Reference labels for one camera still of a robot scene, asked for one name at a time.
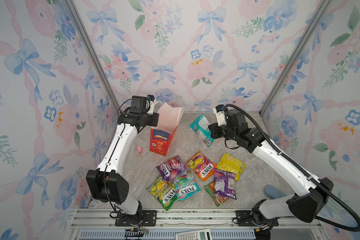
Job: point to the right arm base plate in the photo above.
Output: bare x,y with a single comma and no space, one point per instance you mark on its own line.
248,218

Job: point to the white calculator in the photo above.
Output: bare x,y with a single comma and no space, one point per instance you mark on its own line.
203,234

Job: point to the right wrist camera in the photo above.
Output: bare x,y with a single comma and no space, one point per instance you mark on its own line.
220,115

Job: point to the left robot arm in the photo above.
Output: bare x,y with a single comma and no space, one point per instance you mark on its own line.
106,182

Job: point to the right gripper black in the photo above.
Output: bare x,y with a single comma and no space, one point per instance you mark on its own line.
214,129

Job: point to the orange Fox's candy bag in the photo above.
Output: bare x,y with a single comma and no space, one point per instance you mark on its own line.
201,166

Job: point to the green noodle snack packet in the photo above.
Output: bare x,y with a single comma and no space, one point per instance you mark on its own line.
218,200

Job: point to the yellow snack packet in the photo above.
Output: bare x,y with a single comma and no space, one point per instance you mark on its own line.
230,164

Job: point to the teal white snack packet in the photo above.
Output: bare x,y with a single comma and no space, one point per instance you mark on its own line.
201,127

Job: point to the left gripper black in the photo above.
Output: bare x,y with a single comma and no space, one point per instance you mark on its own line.
155,117

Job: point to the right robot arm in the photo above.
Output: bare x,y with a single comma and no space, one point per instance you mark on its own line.
309,195

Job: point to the purple white snack packet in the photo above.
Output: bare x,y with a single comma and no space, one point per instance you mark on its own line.
224,184

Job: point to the purple Fox's candy bag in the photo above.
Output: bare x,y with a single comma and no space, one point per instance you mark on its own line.
171,168

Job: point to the teal Fox's candy bag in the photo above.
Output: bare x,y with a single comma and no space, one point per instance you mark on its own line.
186,185

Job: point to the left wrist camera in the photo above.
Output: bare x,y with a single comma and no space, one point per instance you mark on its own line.
151,104

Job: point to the blue grey cloth roll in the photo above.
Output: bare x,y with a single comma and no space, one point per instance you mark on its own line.
273,193

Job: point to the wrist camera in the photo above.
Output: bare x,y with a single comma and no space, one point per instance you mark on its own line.
220,115
151,104

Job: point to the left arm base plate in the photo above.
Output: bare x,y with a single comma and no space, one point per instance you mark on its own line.
145,218

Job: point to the green Fox's candy bag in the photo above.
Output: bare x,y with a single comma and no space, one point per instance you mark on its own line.
164,192

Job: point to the red paper gift bag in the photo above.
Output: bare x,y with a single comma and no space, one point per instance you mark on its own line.
163,134

